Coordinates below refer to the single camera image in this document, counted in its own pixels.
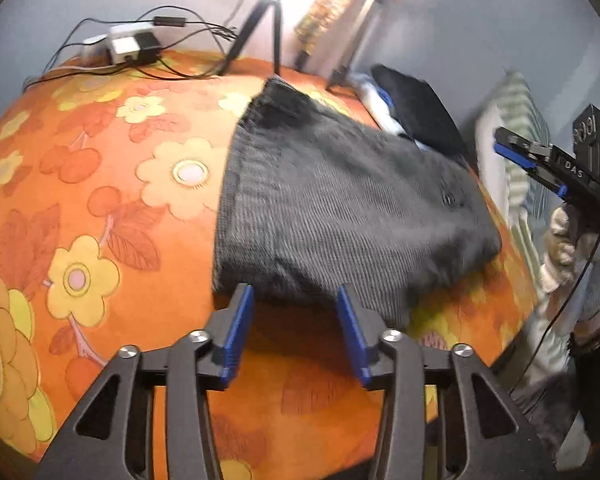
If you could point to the colourful wall hanging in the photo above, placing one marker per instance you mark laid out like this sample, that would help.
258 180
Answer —
330 10

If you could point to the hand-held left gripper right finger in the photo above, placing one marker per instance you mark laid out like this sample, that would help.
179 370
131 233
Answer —
352 330

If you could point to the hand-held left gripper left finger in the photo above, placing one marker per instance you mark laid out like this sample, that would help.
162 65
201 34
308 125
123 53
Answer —
239 325

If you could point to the person's right hand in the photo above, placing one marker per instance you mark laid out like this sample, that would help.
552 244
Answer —
565 250

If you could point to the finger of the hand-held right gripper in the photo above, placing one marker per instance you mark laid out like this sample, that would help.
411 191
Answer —
560 190
511 152

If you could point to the person's right forearm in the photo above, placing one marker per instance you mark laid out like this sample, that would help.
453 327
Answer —
598 375

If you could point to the black tripod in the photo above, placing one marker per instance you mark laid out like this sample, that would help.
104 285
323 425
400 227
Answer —
260 25

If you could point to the black power adapter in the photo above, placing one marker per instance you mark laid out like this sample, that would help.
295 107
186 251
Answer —
148 46

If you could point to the green striped pillow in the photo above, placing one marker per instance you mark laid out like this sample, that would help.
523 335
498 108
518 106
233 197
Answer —
515 160

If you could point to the white power strip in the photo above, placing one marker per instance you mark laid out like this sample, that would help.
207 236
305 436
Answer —
115 42

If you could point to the black folded garment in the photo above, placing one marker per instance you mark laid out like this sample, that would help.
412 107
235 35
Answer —
420 110

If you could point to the orange floral blanket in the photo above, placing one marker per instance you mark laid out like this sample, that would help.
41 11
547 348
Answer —
105 220

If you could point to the white and blue cloth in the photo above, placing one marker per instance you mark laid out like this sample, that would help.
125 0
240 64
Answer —
380 102

